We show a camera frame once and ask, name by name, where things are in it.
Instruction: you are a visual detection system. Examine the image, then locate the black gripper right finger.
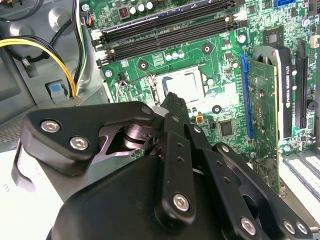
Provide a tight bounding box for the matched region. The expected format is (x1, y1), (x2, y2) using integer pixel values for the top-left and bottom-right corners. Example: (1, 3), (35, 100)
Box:
(177, 96), (313, 240)

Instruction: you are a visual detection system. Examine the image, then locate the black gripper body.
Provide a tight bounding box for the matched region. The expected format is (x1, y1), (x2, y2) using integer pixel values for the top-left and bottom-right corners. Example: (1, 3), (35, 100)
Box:
(46, 154), (246, 240)

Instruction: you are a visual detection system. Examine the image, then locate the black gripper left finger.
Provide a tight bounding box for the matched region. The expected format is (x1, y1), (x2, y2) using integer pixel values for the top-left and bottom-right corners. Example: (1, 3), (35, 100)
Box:
(11, 91), (198, 227)

